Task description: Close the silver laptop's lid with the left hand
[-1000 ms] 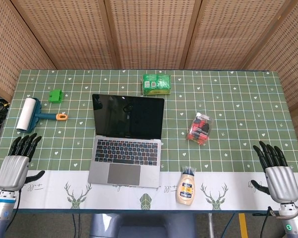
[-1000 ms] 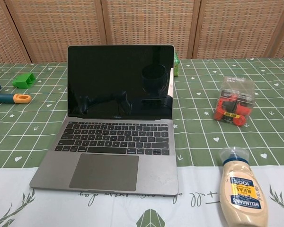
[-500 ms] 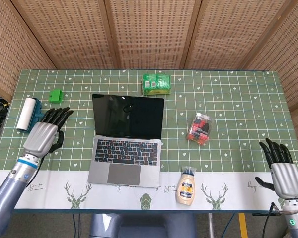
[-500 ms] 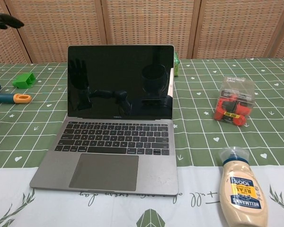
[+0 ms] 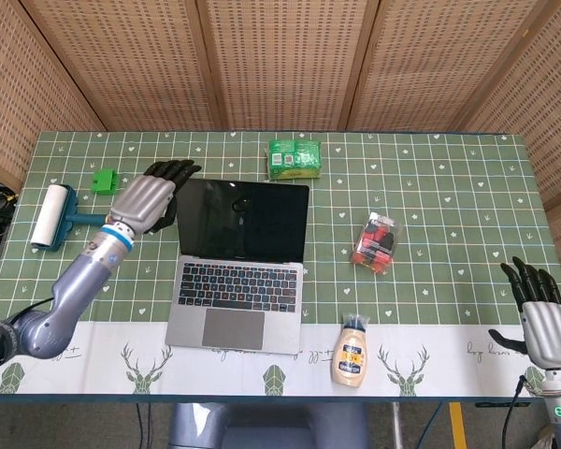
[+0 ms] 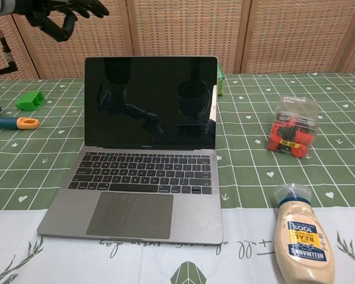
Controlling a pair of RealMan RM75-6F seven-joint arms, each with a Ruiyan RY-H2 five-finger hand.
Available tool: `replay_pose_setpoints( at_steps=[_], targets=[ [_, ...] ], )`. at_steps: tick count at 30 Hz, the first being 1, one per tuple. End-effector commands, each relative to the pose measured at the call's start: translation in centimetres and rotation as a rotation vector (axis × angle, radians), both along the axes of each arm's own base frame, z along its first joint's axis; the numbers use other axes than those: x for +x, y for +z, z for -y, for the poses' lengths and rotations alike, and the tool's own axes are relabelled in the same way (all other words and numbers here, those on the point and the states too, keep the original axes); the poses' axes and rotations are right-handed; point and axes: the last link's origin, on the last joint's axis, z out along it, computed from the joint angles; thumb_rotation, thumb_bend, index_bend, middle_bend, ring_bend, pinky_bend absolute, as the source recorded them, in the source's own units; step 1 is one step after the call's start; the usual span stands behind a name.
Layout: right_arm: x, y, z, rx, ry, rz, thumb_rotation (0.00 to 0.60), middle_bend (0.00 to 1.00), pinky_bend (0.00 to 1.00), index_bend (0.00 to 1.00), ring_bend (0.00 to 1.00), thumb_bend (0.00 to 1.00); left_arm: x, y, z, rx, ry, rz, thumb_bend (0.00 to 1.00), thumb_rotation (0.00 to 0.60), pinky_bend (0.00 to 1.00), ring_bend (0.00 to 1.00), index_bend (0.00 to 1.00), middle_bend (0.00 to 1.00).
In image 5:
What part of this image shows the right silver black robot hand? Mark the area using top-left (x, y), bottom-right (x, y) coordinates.
top-left (488, 255), bottom-right (561, 371)

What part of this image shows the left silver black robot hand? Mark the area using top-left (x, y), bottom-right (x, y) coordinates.
top-left (106, 159), bottom-right (203, 238)

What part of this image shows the silver laptop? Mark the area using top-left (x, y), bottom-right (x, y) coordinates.
top-left (165, 177), bottom-right (310, 355)

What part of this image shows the green plastic block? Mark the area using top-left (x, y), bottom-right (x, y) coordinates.
top-left (91, 168), bottom-right (121, 194)

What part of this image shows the teal lint roller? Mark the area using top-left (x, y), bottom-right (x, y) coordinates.
top-left (30, 183), bottom-right (111, 253)

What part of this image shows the green tissue pack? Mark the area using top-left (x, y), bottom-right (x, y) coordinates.
top-left (264, 138), bottom-right (324, 181)

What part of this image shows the green checked tablecloth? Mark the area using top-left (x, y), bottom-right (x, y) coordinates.
top-left (0, 130), bottom-right (561, 406)

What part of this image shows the clear box of red clips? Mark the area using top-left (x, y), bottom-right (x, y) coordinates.
top-left (351, 210), bottom-right (402, 277)

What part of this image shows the mayonnaise squeeze bottle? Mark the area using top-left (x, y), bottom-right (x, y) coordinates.
top-left (330, 313), bottom-right (370, 387)

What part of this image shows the grey robot torso base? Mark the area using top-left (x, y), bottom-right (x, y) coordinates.
top-left (167, 402), bottom-right (370, 449)

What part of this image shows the black right hand cable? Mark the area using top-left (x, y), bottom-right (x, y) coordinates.
top-left (504, 373), bottom-right (532, 449)

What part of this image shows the blue cable under table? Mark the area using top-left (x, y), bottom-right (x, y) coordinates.
top-left (419, 404), bottom-right (446, 449)

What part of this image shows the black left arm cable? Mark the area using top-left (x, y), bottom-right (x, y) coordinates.
top-left (2, 297), bottom-right (57, 328)

